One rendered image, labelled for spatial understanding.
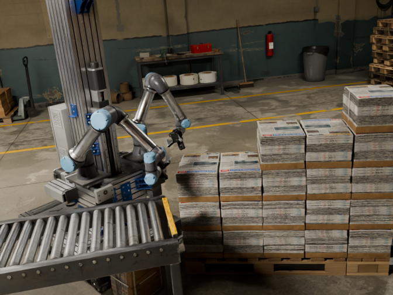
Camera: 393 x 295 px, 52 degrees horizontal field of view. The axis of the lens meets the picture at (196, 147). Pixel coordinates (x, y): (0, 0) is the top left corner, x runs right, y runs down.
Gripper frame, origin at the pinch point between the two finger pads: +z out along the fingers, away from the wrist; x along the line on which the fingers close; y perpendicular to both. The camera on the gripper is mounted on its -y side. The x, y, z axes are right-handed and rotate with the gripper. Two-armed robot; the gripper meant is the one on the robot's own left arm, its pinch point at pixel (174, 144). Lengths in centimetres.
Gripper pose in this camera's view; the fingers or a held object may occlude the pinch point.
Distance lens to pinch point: 312.6
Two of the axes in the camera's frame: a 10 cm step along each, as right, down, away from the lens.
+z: -1.5, 3.5, -9.3
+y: -4.4, -8.6, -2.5
